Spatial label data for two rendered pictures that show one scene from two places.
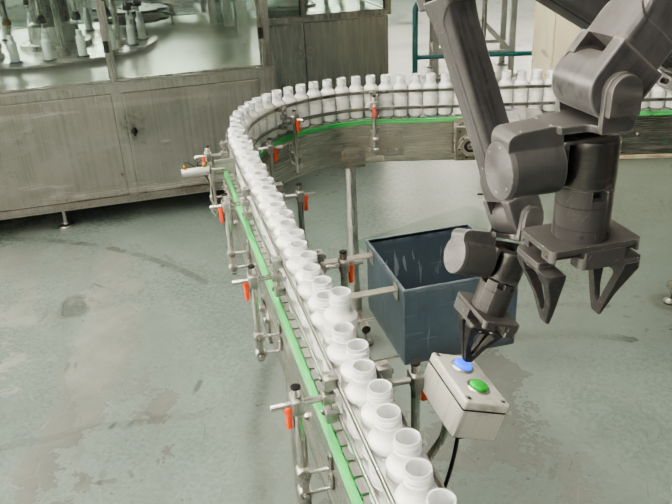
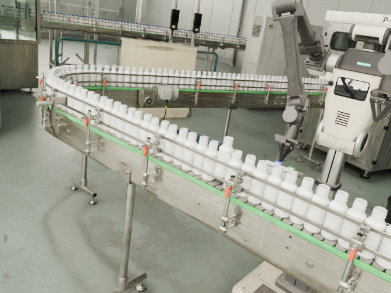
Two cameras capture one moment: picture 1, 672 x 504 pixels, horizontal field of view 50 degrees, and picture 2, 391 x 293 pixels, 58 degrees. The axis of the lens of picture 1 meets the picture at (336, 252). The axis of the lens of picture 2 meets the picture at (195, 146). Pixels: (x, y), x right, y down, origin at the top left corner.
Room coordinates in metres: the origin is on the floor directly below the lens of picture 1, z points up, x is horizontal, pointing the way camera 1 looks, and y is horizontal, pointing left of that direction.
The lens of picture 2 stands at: (0.12, 0.92, 1.61)
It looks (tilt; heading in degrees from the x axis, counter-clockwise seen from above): 20 degrees down; 322
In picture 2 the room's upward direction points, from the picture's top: 9 degrees clockwise
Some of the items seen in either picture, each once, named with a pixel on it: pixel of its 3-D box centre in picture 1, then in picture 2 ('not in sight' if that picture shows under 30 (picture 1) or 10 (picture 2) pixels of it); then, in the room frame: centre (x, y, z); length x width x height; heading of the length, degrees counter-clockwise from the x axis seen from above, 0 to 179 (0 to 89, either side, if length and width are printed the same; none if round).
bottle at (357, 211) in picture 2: not in sight; (353, 223); (0.58, -0.12, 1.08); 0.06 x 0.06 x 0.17
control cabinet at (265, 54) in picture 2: not in sight; (264, 63); (5.49, -4.81, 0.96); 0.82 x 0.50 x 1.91; 86
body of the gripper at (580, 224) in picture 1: (581, 216); (389, 85); (0.67, -0.25, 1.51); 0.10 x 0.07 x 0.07; 104
